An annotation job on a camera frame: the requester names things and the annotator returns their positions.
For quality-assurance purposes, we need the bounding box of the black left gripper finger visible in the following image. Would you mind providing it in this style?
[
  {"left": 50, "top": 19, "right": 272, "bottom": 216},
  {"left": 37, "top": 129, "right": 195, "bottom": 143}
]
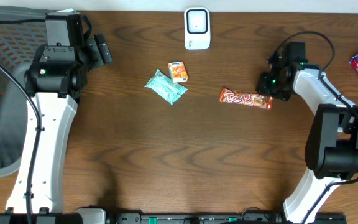
[
  {"left": 86, "top": 36, "right": 104, "bottom": 69},
  {"left": 94, "top": 34, "right": 112, "bottom": 64}
]

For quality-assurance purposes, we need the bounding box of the orange brown snack bar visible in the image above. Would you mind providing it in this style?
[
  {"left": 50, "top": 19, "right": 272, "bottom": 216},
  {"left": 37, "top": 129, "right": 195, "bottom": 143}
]
[{"left": 219, "top": 87, "right": 273, "bottom": 110}]

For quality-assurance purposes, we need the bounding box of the teal snack bar wrapper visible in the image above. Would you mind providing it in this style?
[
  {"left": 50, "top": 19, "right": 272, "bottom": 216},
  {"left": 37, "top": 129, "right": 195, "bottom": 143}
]
[{"left": 145, "top": 69, "right": 188, "bottom": 105}]

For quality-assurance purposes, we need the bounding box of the small orange tissue pack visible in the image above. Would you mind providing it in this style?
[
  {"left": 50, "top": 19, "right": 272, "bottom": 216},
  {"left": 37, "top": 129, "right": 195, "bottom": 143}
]
[{"left": 168, "top": 62, "right": 188, "bottom": 83}]

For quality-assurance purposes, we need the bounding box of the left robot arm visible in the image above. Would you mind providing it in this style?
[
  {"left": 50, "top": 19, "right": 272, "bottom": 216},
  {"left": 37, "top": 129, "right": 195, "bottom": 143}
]
[{"left": 0, "top": 9, "right": 112, "bottom": 224}]

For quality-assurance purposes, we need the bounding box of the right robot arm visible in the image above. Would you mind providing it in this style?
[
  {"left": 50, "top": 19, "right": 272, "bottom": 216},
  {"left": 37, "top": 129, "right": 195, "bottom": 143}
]
[{"left": 256, "top": 42, "right": 358, "bottom": 223}]

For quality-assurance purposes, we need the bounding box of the white barcode scanner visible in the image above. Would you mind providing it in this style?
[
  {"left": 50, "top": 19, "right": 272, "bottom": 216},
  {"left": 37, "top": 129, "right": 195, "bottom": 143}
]
[{"left": 184, "top": 7, "right": 211, "bottom": 50}]

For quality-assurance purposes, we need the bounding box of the grey plastic mesh basket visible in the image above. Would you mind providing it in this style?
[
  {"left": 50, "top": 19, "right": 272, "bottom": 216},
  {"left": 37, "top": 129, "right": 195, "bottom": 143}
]
[{"left": 0, "top": 6, "right": 48, "bottom": 177}]

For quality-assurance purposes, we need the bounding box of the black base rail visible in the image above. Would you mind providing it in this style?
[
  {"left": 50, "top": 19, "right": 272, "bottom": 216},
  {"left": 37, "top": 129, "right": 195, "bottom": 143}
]
[{"left": 106, "top": 207, "right": 347, "bottom": 224}]

